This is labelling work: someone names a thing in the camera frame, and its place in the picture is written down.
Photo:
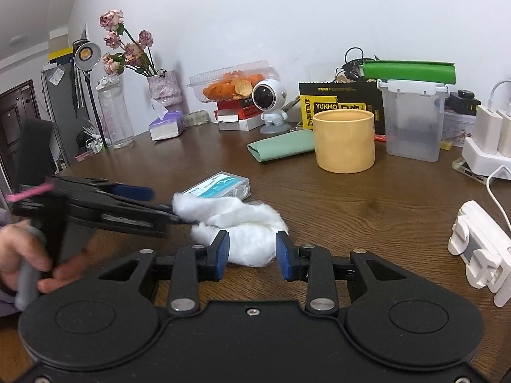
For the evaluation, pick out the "green fabric pouch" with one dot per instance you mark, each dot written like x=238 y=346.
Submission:
x=279 y=145

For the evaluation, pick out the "dried pink roses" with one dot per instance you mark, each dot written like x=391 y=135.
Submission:
x=133 y=50

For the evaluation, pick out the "person's left hand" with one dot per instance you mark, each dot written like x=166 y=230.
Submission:
x=16 y=247

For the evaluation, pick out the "lilac vase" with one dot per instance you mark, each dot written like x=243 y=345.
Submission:
x=163 y=87

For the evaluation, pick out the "grey metal cabinet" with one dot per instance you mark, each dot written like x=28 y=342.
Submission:
x=60 y=103

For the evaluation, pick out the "clear water bottle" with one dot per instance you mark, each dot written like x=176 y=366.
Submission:
x=113 y=119

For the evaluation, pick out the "clear clamshell of orange slices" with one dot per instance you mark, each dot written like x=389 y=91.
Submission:
x=227 y=87

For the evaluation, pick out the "white box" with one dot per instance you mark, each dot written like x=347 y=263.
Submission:
x=239 y=125

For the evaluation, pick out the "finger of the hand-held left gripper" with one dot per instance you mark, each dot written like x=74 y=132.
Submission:
x=133 y=192
x=131 y=217

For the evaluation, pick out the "clear dental floss box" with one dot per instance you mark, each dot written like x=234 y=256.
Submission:
x=217 y=185

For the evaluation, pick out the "pink fuzzy tie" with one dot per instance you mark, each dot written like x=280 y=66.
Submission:
x=28 y=193

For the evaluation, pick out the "studio light on stand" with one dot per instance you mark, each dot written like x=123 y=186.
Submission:
x=86 y=54

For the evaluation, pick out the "printed white tin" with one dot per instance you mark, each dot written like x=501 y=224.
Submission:
x=457 y=127

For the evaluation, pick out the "brown door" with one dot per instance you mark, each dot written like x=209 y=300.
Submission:
x=12 y=119

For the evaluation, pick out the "ceiling light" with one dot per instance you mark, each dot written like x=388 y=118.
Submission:
x=18 y=40

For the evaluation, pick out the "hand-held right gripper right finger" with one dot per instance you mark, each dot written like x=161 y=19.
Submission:
x=284 y=255

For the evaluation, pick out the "black yellow battery box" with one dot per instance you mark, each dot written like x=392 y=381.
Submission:
x=327 y=93

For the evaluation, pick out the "yellow mug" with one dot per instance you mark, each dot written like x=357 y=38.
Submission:
x=343 y=143

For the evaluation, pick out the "white charger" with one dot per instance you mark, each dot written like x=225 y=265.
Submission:
x=506 y=131
x=488 y=129

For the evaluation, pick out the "grey egg tray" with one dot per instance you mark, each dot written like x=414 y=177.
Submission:
x=195 y=117

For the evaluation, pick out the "white astronaut figurine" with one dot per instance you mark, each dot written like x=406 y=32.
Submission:
x=265 y=95

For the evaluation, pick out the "white cotton wad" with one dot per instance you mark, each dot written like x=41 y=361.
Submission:
x=247 y=223

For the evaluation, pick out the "green foam roll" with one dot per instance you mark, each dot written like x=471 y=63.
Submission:
x=407 y=72

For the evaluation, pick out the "clear plastic container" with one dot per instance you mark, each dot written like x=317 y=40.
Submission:
x=413 y=131

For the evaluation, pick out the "white power strip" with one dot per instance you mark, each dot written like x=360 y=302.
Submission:
x=479 y=243

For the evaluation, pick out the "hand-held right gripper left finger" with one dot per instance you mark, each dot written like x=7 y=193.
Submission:
x=222 y=255

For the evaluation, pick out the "purple tissue pack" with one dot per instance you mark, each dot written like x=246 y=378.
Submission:
x=167 y=125

